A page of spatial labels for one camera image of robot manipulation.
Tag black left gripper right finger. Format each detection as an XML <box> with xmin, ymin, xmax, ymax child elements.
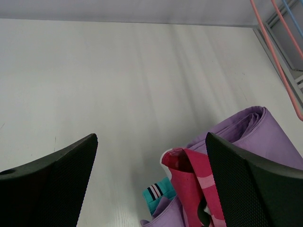
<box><xmin>206</xmin><ymin>133</ymin><xmax>303</xmax><ymax>227</ymax></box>

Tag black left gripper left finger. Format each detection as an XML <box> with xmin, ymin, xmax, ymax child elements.
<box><xmin>0</xmin><ymin>133</ymin><xmax>98</xmax><ymax>227</ymax></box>

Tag pink wire hanger lilac trousers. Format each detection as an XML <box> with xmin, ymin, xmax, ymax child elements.
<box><xmin>271</xmin><ymin>0</ymin><xmax>303</xmax><ymax>59</ymax></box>

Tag blue wire hanger teal trousers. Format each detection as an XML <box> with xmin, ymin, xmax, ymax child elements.
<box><xmin>281</xmin><ymin>0</ymin><xmax>303</xmax><ymax>38</ymax></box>

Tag pink wire hanger camouflage trousers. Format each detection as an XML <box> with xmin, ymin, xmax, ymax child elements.
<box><xmin>250</xmin><ymin>0</ymin><xmax>303</xmax><ymax>121</ymax></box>

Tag right aluminium frame struts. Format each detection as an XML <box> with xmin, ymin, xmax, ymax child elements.
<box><xmin>254</xmin><ymin>0</ymin><xmax>303</xmax><ymax>105</ymax></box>

